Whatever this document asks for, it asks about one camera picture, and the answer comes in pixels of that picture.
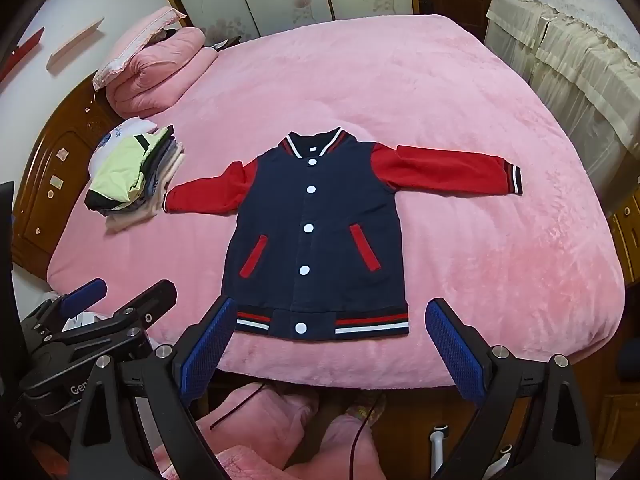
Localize pink lace-edged pillow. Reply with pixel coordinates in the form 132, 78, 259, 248
92, 6, 187, 92

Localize red wall strip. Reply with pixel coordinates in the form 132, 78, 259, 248
0, 26, 45, 83

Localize pink fleece bed blanket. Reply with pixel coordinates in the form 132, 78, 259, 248
47, 12, 626, 386

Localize white tube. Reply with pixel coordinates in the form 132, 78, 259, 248
430, 425, 449, 480

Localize black cable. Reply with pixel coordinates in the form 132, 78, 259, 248
349, 395, 377, 480

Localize light wooden wall strip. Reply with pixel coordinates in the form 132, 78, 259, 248
46, 18, 104, 72

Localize wooden cabinet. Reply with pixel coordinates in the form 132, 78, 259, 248
607, 180, 640, 281

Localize person's pink fleece pants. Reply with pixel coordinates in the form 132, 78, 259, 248
150, 382, 381, 480

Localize wooden headboard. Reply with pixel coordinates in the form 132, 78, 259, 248
12, 75, 126, 276

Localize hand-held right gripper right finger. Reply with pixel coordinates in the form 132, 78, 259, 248
425, 297, 593, 480

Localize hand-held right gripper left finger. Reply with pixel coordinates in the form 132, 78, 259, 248
70, 295, 238, 480

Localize navy and red baseball jacket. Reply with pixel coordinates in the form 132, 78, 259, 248
164, 127, 524, 337

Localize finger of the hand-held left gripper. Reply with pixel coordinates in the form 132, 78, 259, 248
60, 279, 179, 347
25, 276, 109, 332

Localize stack of folded clothes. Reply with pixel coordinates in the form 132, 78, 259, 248
84, 119, 186, 233

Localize cream lace furniture cover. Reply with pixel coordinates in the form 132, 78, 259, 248
486, 0, 640, 181

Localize folded pink quilt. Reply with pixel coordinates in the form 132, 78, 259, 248
107, 27, 218, 120

